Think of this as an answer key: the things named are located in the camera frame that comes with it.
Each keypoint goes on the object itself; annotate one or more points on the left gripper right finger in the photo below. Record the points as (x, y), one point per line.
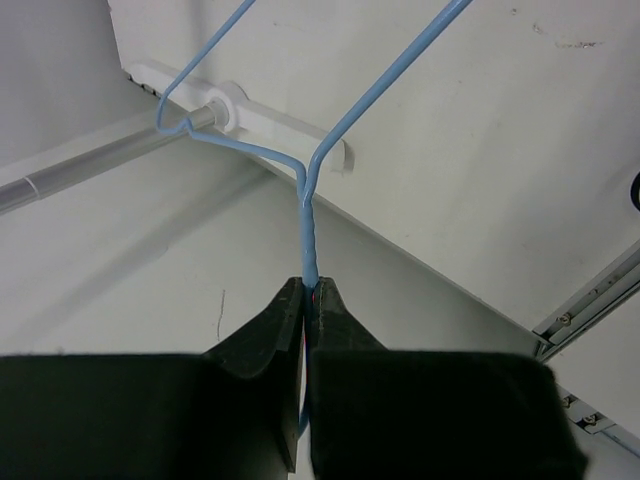
(378, 413)

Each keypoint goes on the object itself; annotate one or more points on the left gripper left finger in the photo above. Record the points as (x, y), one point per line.
(228, 413)

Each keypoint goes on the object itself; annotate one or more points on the light blue wire hanger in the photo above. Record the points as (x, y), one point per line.
(307, 176)

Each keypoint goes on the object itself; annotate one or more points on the white garment rack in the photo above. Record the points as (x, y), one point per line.
(225, 108)

